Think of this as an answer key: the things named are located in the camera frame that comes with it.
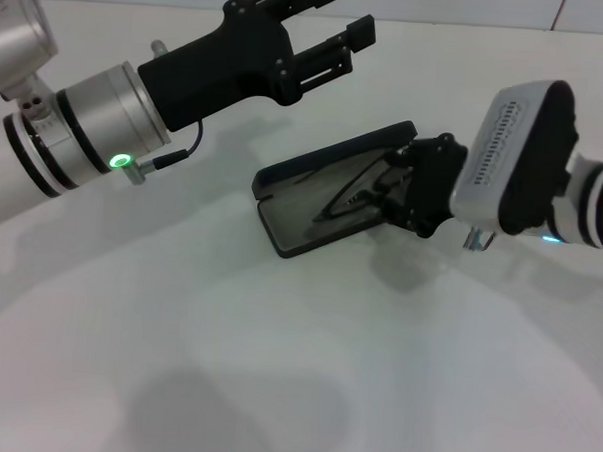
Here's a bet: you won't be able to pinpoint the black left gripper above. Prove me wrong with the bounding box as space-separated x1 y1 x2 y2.
133 0 379 143

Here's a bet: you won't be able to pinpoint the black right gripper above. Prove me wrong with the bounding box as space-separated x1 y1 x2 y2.
370 129 471 243

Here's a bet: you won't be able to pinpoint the black thin-frame glasses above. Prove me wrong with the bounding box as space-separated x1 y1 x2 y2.
290 148 402 232

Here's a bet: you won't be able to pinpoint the black glasses case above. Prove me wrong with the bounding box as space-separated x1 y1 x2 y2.
247 113 420 265

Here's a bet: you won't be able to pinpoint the thin red cable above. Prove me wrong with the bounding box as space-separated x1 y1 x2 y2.
548 0 568 32

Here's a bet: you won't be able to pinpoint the black cable with silver plug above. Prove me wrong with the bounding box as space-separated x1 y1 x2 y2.
122 116 205 189

